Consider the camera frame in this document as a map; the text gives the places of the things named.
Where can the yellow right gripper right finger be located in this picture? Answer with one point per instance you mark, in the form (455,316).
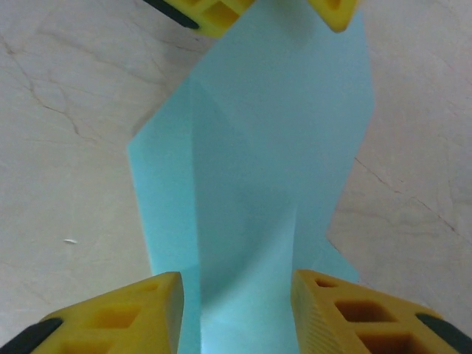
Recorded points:
(332,321)

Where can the light blue paper sheet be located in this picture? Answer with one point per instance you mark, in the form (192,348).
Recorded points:
(258,147)

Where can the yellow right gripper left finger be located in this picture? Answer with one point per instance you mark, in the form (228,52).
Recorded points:
(110,321)

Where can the tiny white scrap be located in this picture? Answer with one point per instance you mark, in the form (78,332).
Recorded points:
(71,242)

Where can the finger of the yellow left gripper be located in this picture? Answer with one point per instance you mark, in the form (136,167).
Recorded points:
(337,14)
(214,18)

